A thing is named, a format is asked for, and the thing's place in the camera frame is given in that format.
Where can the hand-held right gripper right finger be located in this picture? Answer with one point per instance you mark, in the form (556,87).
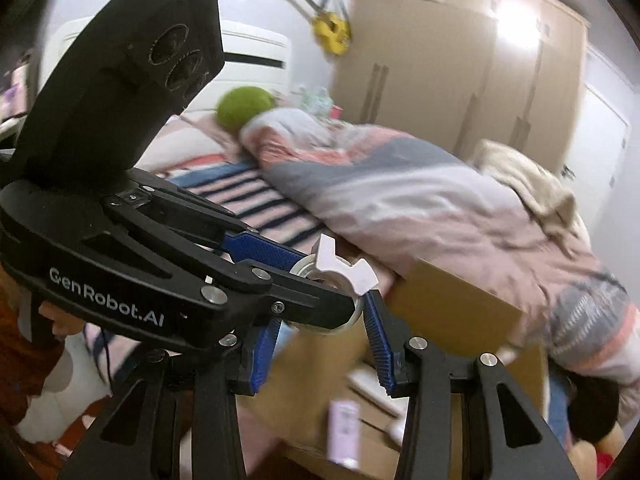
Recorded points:
(380,345)

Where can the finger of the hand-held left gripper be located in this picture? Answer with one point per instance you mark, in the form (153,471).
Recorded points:
(260,250)
(310,302)

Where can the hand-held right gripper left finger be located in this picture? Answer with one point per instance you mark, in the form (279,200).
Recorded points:
(262,360)

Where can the clear tape roll white dispenser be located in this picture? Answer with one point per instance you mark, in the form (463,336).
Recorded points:
(332,262)

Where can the brown cardboard box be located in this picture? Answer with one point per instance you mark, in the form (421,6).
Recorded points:
(450,310)

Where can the person's left hand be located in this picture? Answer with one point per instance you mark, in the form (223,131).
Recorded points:
(57,320)

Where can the white packet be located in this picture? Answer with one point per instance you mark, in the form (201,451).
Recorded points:
(372,387)

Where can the striped bed sheet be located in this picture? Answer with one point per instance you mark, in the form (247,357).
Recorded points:
(270,200)

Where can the green round pillow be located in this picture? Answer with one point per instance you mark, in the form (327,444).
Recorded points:
(242,107)

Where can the pink grey patterned quilt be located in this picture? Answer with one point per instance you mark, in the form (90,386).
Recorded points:
(400,185)

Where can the pile of clothes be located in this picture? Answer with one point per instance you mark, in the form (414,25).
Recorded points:
(315,100)

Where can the white headboard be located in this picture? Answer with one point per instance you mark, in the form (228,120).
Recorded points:
(255,50)

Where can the white dotted cloth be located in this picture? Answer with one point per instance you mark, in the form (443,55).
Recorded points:
(55,395)

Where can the beige blanket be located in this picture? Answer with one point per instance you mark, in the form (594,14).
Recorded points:
(530,185)

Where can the dark cloth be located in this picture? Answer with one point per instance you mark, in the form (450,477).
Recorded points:
(595,405)

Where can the yellow ukulele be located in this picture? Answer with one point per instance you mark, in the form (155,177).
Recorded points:
(327,25)

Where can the brown wardrobe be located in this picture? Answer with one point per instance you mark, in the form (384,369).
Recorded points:
(440,60)

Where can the white door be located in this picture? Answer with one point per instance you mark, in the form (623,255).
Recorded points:
(597,150)

